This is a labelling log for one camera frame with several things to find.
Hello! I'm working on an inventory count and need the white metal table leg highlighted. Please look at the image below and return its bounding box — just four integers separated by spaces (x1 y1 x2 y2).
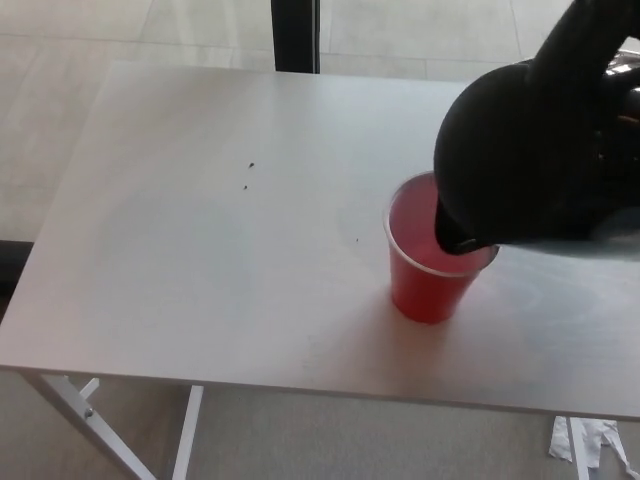
565 417 589 480

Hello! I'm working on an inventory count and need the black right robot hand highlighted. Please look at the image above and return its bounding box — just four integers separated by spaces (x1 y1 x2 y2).
593 49 640 201

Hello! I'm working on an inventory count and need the white crumpled paper scrap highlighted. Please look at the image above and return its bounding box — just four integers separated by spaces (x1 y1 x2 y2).
548 415 633 480

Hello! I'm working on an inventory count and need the black vertical post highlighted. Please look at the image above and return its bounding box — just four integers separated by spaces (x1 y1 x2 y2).
270 0 322 74

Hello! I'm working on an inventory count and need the red plastic cup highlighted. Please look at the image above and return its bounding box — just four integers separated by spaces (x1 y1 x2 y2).
382 170 500 325

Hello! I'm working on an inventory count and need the black electric kettle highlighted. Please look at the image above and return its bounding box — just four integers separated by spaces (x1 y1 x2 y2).
432 0 640 262

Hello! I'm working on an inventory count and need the white metal table frame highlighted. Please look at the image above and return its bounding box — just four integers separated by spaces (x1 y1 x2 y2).
28 372 205 480

